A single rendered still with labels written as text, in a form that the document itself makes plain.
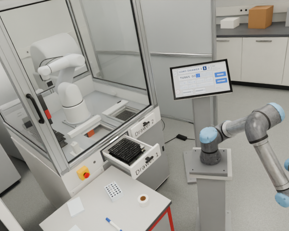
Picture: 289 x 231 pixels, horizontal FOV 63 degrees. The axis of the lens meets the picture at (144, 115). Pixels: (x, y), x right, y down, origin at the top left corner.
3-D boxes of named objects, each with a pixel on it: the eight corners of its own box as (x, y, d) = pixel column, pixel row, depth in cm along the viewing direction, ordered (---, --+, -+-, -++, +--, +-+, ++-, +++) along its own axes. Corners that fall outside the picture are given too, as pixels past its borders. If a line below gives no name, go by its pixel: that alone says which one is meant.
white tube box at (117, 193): (124, 195, 156) (122, 191, 154) (112, 202, 153) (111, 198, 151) (115, 184, 166) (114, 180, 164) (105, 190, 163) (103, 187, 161)
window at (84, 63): (150, 104, 207) (127, -19, 157) (67, 163, 158) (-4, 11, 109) (150, 104, 207) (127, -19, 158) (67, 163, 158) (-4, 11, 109)
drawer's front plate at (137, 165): (161, 155, 175) (158, 143, 169) (134, 180, 158) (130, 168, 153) (159, 154, 176) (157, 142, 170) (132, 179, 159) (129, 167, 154)
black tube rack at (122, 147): (146, 153, 177) (144, 146, 174) (129, 167, 167) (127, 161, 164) (125, 143, 191) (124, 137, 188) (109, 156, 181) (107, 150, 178)
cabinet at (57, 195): (172, 178, 262) (162, 118, 220) (100, 254, 203) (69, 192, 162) (116, 149, 323) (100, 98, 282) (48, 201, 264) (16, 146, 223)
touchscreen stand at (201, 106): (231, 180, 245) (233, 93, 193) (187, 184, 251) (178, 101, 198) (219, 149, 288) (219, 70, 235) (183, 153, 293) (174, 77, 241)
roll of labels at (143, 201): (152, 201, 148) (150, 197, 146) (144, 209, 145) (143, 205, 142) (143, 196, 153) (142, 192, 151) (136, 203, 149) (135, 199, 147)
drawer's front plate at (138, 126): (156, 122, 213) (154, 112, 207) (134, 140, 196) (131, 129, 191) (154, 122, 214) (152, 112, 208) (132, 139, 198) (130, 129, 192)
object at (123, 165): (157, 154, 174) (156, 147, 171) (133, 176, 160) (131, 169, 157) (121, 137, 200) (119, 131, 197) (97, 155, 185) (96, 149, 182)
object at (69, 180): (161, 118, 220) (158, 105, 213) (68, 192, 162) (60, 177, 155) (99, 98, 281) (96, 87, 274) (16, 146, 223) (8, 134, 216)
